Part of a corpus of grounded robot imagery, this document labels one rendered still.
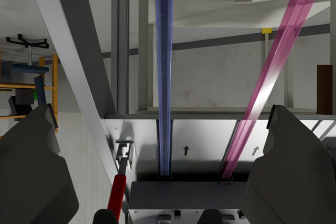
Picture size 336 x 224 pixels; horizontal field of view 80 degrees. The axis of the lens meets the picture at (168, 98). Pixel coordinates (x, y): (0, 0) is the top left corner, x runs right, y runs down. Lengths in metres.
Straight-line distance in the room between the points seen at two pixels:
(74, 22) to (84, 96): 0.08
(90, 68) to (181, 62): 3.32
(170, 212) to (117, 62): 0.36
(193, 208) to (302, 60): 3.01
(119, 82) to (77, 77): 0.32
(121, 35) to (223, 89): 2.81
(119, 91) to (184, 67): 2.99
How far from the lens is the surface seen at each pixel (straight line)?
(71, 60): 0.22
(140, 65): 0.67
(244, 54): 3.29
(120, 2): 0.58
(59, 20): 0.20
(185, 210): 0.39
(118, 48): 0.55
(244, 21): 1.01
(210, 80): 3.33
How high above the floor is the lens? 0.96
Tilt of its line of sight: level
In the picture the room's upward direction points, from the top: 180 degrees counter-clockwise
